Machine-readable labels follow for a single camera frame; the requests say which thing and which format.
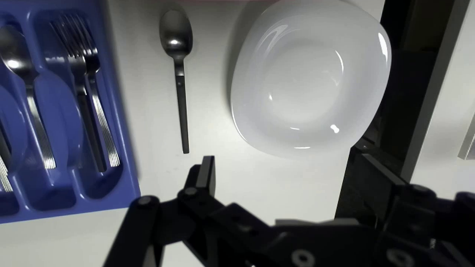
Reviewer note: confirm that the blue plastic cutlery tray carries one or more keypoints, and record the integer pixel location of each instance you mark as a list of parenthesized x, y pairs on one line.
[(123, 163)]

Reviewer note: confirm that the silver table knife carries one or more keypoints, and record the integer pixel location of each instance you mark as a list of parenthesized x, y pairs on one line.
[(3, 172)]

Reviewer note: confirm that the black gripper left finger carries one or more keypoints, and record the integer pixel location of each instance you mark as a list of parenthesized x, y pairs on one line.
[(197, 216)]

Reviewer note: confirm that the white square plate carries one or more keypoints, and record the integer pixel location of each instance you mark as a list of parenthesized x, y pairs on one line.
[(305, 74)]

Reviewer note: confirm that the silver metal spoon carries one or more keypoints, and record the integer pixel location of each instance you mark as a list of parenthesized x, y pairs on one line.
[(175, 34), (16, 56)]

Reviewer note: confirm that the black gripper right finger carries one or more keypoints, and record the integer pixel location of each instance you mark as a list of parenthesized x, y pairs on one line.
[(380, 190)]

